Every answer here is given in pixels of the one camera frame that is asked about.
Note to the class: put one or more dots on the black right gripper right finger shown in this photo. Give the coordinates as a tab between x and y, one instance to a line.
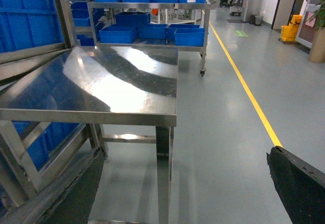
299	185

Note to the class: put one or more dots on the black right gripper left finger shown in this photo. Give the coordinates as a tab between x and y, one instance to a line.
68	199

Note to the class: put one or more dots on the stainless steel side table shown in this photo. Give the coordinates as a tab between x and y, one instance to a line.
114	85

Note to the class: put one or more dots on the yellow mop bucket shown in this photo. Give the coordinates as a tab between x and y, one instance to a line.
289	32

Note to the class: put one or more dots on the stainless steel flow rack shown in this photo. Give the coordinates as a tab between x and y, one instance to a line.
36	27

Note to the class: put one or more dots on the steel cart on casters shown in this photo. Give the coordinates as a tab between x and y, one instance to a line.
162	17

